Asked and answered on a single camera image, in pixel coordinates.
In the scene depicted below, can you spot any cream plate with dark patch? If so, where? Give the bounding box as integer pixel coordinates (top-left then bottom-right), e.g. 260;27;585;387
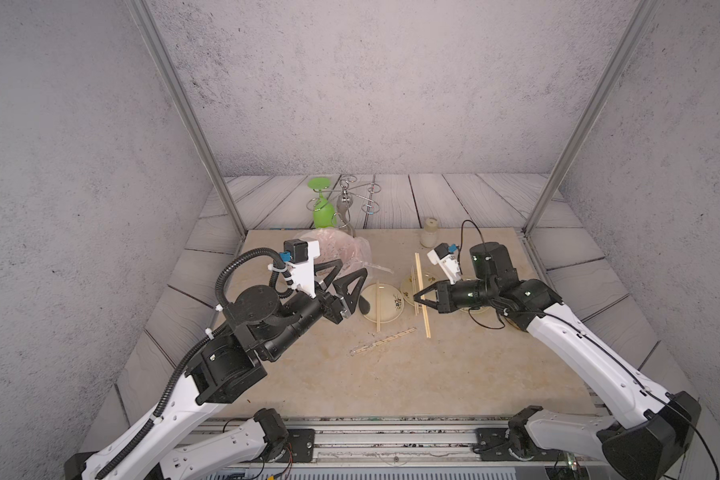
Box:
361;283;405;325

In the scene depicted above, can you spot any aluminium frame post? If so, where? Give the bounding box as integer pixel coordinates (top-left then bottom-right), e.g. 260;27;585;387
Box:
126;0;247;237
522;0;660;238

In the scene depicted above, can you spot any chrome cup holder stand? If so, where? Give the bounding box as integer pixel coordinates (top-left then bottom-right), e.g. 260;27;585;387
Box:
306;175;382;237

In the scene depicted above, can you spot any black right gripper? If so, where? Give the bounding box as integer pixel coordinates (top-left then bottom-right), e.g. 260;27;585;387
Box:
412;279;498;314

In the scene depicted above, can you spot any right aluminium frame post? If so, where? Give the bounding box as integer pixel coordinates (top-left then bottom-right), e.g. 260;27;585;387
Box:
522;0;660;238

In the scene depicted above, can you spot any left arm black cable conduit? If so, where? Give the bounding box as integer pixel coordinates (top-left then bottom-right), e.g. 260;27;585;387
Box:
214;247;289;307

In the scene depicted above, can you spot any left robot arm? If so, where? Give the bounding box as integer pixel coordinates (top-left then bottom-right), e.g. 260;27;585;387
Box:
64;248;368;479

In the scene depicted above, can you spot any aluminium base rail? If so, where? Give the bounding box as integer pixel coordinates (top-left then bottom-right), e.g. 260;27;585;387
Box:
213;417;618;479

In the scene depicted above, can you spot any wrapped chopsticks left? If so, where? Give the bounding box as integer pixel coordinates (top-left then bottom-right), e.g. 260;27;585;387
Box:
349;327;417;356

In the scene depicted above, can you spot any bamboo chopsticks pair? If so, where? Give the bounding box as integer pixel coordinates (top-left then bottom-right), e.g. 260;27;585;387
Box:
410;268;419;316
414;252;432;339
375;282;381;332

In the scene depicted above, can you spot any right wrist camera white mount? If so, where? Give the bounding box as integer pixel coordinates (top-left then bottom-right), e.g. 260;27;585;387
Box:
427;243;462;285

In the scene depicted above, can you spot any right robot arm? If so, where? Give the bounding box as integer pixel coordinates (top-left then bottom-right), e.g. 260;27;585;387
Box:
413;242;701;479

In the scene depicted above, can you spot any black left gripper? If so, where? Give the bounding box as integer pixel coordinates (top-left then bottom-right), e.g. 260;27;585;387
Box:
259;259;365;364

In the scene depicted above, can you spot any white shaker bottle beige cap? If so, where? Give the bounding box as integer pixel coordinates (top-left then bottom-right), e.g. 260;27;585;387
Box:
419;217;439;249

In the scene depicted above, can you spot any left aluminium frame post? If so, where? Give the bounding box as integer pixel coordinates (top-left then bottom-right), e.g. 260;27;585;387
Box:
126;0;247;237

